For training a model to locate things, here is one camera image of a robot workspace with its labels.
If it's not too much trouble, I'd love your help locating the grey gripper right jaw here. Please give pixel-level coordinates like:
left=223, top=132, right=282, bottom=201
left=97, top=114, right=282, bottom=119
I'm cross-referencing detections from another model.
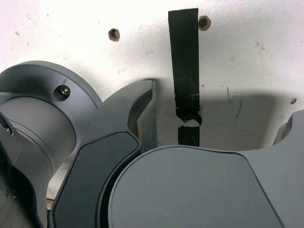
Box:
left=108, top=110, right=304, bottom=228

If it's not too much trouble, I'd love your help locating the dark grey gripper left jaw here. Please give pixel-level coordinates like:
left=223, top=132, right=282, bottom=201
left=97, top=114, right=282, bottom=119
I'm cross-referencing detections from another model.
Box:
left=48, top=79, right=159, bottom=228

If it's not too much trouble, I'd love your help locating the black tape strip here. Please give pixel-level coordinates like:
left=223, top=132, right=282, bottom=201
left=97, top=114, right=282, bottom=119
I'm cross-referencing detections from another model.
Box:
left=168, top=8, right=202, bottom=147

